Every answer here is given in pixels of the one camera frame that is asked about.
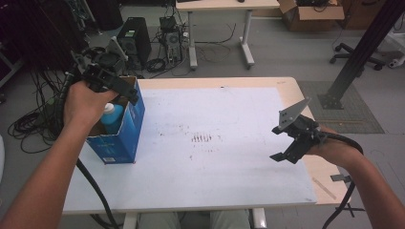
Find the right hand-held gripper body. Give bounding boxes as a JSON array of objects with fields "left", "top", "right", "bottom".
[{"left": 277, "top": 97, "right": 327, "bottom": 151}]

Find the black bracket on table edge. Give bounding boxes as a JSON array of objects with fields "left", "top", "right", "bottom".
[{"left": 330, "top": 174, "right": 352, "bottom": 184}]

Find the person's left hand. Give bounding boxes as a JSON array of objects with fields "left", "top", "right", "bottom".
[{"left": 62, "top": 79, "right": 119, "bottom": 129}]

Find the open brown cardboard box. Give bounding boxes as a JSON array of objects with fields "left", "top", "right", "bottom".
[{"left": 278, "top": 0, "right": 346, "bottom": 32}]

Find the tangle of black floor cables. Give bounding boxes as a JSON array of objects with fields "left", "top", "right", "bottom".
[{"left": 8, "top": 68, "right": 70, "bottom": 155}]

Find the white background table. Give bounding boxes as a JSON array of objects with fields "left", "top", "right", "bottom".
[{"left": 175, "top": 0, "right": 281, "bottom": 71}]

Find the white table mat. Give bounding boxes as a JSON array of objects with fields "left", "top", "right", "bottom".
[{"left": 62, "top": 87, "right": 318, "bottom": 214}]

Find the open-frame computer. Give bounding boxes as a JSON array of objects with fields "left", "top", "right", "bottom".
[{"left": 159, "top": 15, "right": 184, "bottom": 65}]

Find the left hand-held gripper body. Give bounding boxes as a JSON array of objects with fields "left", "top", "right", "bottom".
[{"left": 70, "top": 36, "right": 129, "bottom": 94}]

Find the dark curtain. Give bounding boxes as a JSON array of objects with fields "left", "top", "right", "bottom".
[{"left": 0, "top": 0, "right": 89, "bottom": 84}]

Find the pale strip of tape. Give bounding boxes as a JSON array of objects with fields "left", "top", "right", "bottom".
[{"left": 311, "top": 177, "right": 337, "bottom": 200}]

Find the loose black cable under table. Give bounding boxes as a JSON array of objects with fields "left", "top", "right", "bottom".
[{"left": 194, "top": 22, "right": 238, "bottom": 64}]

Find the light wooden table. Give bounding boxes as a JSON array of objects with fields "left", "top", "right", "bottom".
[{"left": 62, "top": 76, "right": 352, "bottom": 215}]

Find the blue cardboard box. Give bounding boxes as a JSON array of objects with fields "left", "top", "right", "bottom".
[{"left": 86, "top": 75, "right": 146, "bottom": 165}]

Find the black metal pillar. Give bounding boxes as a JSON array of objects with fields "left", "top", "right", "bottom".
[{"left": 317, "top": 0, "right": 405, "bottom": 111}]

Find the left hand-held gripper cable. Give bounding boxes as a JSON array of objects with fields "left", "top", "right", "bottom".
[{"left": 55, "top": 71, "right": 120, "bottom": 229}]

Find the coiled black cable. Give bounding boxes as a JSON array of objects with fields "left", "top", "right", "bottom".
[{"left": 145, "top": 57, "right": 167, "bottom": 74}]

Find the person's right hand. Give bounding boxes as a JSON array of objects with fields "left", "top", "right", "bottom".
[{"left": 306, "top": 125, "right": 358, "bottom": 167}]

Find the white table leg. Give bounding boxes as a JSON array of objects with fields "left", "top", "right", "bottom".
[
  {"left": 122, "top": 213, "right": 139, "bottom": 229},
  {"left": 252, "top": 208, "right": 267, "bottom": 229}
]

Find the black tape cross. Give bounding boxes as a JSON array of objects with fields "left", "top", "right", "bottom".
[{"left": 334, "top": 203, "right": 366, "bottom": 219}]

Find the hand-held gripper cable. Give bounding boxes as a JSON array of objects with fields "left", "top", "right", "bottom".
[
  {"left": 55, "top": 71, "right": 120, "bottom": 229},
  {"left": 321, "top": 132, "right": 365, "bottom": 229}
]

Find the right hand-held gripper cable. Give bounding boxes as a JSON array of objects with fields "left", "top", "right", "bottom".
[{"left": 321, "top": 132, "right": 365, "bottom": 229}]

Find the black computer tower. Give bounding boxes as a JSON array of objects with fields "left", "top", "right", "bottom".
[{"left": 117, "top": 17, "right": 153, "bottom": 70}]

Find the grey floor mat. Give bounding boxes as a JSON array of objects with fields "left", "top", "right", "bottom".
[{"left": 297, "top": 80, "right": 386, "bottom": 135}]

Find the brown cabinet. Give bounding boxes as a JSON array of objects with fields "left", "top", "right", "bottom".
[{"left": 337, "top": 0, "right": 388, "bottom": 31}]

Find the black office chair base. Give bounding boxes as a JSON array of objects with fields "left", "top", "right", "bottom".
[{"left": 329, "top": 42, "right": 386, "bottom": 72}]

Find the blue bottle with white cap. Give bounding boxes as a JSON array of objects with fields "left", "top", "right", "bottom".
[{"left": 99, "top": 102, "right": 124, "bottom": 135}]

